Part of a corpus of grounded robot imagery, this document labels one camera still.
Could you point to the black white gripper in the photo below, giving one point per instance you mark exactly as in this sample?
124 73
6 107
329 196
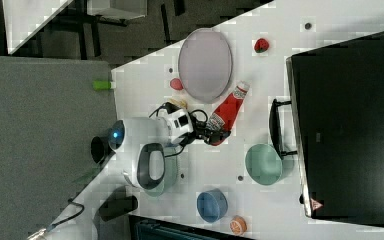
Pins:
181 130

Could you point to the red ketchup bottle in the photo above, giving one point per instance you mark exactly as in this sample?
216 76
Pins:
224 116

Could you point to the peeled toy banana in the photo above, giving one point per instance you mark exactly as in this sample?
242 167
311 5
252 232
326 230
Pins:
179 103

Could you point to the green mug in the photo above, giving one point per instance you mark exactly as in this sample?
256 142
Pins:
264 164

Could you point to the black round pan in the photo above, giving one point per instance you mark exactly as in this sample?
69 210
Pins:
100 149

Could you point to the small red strawberry toy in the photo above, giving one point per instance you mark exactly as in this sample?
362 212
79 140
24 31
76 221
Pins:
261 45

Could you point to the orange slice toy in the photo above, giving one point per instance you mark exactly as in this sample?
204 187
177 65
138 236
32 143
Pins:
238 225

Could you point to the green oval colander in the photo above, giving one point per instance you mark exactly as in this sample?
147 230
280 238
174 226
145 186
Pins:
170 174

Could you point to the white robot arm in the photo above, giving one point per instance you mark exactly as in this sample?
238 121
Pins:
140 142

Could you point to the green marker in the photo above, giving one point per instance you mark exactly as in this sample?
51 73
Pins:
99 85

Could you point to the black toaster oven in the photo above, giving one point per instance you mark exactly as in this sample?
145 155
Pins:
337 103

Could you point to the blue cup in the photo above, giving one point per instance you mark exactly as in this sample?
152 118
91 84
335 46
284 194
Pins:
212 205

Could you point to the lilac round plate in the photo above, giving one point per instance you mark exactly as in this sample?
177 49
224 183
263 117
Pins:
205 64

